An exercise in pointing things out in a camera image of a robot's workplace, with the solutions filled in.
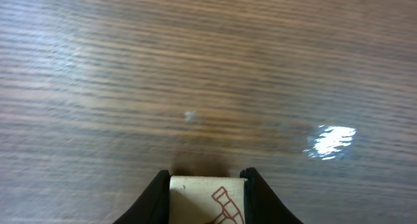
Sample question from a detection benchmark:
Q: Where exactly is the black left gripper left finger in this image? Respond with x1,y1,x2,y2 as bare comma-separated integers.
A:
113,170,171,224

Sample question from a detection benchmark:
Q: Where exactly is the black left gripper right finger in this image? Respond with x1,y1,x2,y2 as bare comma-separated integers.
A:
240,167,302,224

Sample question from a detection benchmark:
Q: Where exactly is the hammer picture wooden block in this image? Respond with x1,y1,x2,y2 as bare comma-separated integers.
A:
169,176,246,224

